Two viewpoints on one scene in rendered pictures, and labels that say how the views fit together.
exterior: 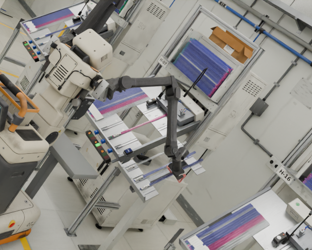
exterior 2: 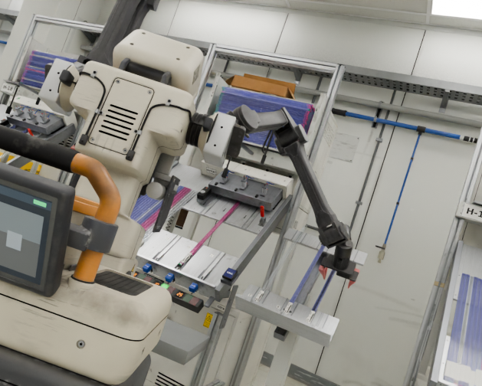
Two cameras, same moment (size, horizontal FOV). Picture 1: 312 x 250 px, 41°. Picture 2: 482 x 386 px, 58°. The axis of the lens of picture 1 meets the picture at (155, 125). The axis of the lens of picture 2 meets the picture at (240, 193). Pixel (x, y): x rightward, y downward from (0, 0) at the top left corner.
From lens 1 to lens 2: 155 cm
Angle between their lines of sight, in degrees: 25
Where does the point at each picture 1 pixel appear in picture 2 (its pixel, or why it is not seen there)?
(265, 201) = (473, 263)
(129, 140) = (211, 258)
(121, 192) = (215, 358)
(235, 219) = (470, 305)
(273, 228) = not seen: outside the picture
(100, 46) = (184, 51)
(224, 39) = (255, 87)
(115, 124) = (170, 244)
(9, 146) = (102, 328)
